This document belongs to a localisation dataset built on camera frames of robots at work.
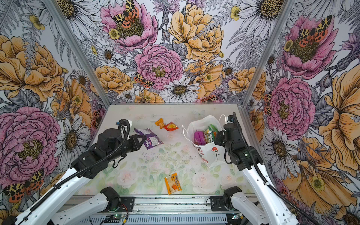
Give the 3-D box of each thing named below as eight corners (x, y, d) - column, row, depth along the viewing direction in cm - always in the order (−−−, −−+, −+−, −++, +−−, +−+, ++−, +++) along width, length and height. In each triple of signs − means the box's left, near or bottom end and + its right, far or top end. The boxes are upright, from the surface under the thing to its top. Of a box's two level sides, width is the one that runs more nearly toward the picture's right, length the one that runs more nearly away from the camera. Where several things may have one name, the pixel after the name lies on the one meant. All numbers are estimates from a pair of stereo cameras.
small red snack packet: (164, 128, 108) (163, 126, 107) (171, 122, 112) (171, 121, 110) (171, 134, 105) (170, 132, 103) (178, 128, 108) (178, 126, 106)
